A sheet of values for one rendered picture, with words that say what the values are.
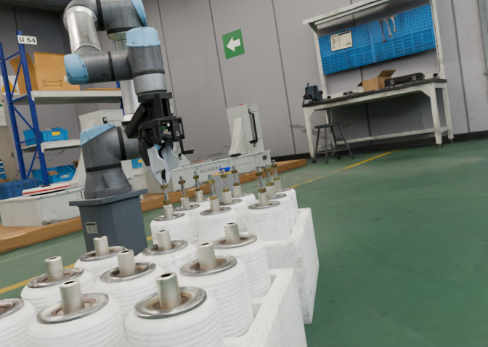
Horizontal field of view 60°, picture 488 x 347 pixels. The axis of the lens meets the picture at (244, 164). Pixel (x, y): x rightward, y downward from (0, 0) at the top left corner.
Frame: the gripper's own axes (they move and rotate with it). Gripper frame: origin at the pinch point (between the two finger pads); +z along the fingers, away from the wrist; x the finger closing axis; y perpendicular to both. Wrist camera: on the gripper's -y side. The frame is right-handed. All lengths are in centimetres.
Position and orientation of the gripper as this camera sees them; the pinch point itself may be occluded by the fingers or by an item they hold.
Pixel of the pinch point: (161, 178)
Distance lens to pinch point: 105.3
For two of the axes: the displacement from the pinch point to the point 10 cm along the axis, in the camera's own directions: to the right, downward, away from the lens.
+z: 1.6, 9.9, 0.5
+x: 6.7, -1.5, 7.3
